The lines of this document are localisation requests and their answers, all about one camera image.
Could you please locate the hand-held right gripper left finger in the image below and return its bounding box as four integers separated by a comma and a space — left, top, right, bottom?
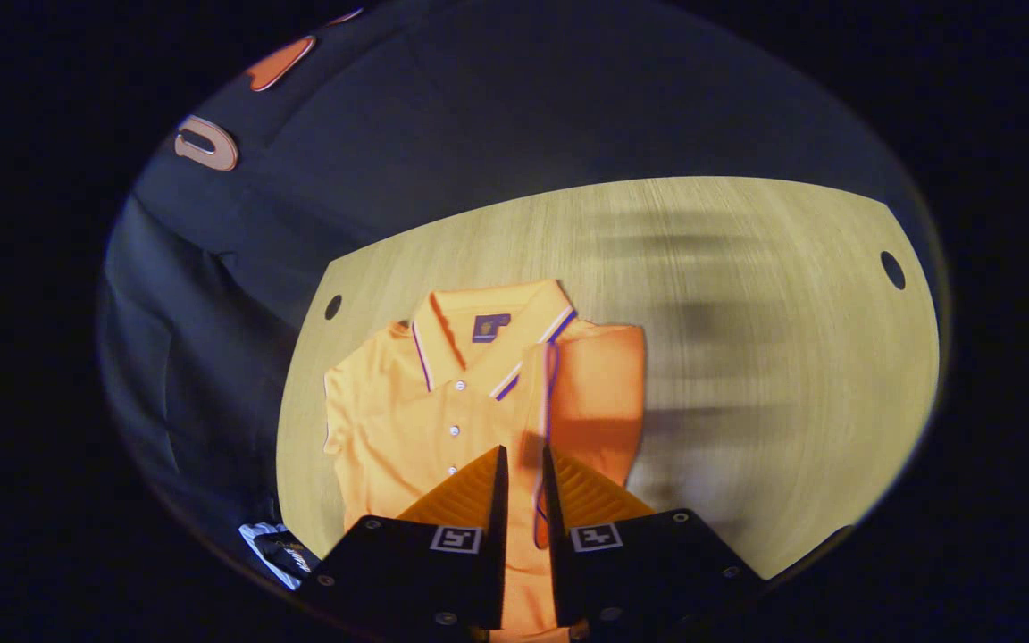
300, 445, 511, 639

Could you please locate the orange polo T-shirt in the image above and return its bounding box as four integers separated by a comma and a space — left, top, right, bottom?
322, 279, 649, 643

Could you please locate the black and white garment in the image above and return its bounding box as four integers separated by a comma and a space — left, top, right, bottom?
238, 521, 310, 592

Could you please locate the black backdrop cloth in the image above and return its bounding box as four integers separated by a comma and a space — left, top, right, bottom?
99, 0, 935, 555

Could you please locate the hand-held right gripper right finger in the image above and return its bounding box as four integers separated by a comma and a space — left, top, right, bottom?
541, 445, 765, 630

